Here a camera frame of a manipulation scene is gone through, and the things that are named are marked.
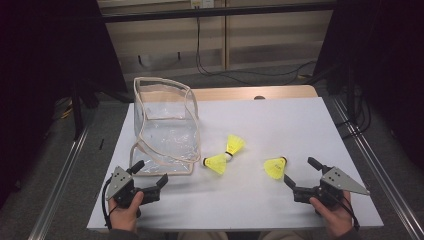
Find white wall socket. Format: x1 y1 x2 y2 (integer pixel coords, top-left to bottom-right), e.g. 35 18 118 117
190 0 215 9

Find person's right leg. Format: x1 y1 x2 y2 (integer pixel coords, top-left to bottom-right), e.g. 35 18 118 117
259 230 334 240

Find yellow shuttlecock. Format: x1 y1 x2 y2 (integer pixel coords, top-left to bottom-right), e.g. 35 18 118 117
202 153 228 176
224 134 247 163
263 155 288 181

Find person's leg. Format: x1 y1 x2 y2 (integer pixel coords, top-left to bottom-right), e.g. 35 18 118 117
259 230 334 240
176 231 229 240

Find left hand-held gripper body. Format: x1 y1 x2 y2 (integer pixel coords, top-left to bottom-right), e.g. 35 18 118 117
105 165 162 209

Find yellow cable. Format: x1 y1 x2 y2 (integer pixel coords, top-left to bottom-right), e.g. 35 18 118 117
59 103 74 120

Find black stand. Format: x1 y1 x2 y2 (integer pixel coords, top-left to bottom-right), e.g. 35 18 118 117
69 79 101 141

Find dark curtain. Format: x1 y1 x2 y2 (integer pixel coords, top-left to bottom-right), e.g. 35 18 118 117
0 0 128 208
313 0 424 168

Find right hand-held gripper cable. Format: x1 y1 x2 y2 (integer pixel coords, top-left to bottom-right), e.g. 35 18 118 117
329 195 361 232

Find black wall cable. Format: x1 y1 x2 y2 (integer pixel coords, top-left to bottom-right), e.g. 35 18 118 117
194 16 318 86

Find left hand-held gripper cable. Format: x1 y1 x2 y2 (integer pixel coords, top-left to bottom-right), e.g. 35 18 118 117
101 176 118 231

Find person's left leg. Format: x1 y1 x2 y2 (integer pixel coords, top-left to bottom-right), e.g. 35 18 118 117
176 231 229 240

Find metal floor rail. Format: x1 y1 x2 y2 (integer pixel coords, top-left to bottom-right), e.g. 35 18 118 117
333 98 424 240
28 126 91 240

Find hand-held gripper cable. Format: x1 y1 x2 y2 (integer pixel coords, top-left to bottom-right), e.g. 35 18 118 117
329 195 361 232
101 176 118 231

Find person's left hand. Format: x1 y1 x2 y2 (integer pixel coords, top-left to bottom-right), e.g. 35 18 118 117
108 191 145 232

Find black floor cables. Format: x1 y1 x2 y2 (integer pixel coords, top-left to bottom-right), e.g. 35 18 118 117
334 86 373 139

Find person's right hand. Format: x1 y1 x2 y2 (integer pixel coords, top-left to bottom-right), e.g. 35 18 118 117
309 191 354 238

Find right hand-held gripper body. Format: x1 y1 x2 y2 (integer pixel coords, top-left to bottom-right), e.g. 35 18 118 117
293 165 371 209

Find white board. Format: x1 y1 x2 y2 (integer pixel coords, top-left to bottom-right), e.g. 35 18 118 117
86 97 384 232

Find clear plastic bag beige trim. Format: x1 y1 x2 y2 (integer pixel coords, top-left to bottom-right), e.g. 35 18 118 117
128 76 202 177

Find wooden table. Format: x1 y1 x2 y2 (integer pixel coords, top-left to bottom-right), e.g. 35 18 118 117
191 84 319 102

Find black horizontal bar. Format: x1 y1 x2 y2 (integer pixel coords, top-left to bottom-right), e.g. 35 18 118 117
99 2 338 24

